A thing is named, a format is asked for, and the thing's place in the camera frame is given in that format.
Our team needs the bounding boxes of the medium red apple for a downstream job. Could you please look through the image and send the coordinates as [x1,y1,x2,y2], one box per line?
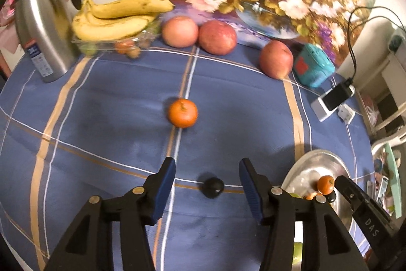
[199,20,238,56]

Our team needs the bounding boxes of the white chair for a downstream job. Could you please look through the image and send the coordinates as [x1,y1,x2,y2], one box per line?
[368,52,406,157]

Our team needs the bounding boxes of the white plug adapter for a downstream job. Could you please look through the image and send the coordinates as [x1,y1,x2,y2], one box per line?
[337,104,355,124]

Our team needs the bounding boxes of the black cable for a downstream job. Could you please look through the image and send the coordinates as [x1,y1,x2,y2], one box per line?
[347,6,406,84]

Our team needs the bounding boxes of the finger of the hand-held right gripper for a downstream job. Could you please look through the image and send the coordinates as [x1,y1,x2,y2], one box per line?
[335,175,370,211]

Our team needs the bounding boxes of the stainless steel kettle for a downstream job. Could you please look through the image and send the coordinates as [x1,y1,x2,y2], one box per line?
[14,0,83,83]

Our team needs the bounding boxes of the blue plaid tablecloth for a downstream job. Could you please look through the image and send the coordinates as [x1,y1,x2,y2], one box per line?
[0,1,378,271]

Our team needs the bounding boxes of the black phone on white charger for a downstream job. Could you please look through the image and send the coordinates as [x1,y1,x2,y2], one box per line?
[311,85,355,122]

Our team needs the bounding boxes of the large red apple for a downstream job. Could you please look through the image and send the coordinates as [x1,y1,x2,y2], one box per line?
[259,40,294,80]

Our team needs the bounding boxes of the small pale red apple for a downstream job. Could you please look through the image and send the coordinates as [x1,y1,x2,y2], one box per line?
[162,16,199,48]

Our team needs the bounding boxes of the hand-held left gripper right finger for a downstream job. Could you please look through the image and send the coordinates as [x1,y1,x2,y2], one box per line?
[239,157,365,271]

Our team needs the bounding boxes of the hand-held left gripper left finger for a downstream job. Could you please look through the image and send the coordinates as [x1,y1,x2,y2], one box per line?
[43,157,176,271]

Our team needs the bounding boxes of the teal tin box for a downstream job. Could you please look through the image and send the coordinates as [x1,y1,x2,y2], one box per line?
[293,43,336,88]

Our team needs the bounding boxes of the yellow banana bunch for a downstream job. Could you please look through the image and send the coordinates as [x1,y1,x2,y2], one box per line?
[72,0,176,41]

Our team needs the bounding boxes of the pile of packets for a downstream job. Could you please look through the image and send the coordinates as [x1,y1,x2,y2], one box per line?
[365,169,394,217]

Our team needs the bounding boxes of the stainless steel bowl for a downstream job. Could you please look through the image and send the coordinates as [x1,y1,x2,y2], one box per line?
[281,149,370,271]

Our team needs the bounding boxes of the clear plastic tray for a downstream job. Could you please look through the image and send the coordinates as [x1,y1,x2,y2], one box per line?
[72,22,162,59]

